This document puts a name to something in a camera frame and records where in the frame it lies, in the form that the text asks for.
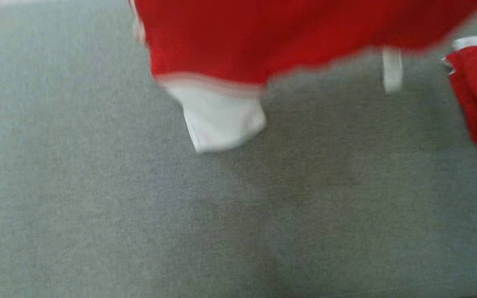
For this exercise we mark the red white striped garment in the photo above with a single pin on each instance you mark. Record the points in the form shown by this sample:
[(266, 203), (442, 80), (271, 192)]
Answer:
[(242, 37)]

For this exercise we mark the large grey sofa seat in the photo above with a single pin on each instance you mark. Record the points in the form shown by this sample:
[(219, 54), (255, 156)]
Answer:
[(139, 207)]

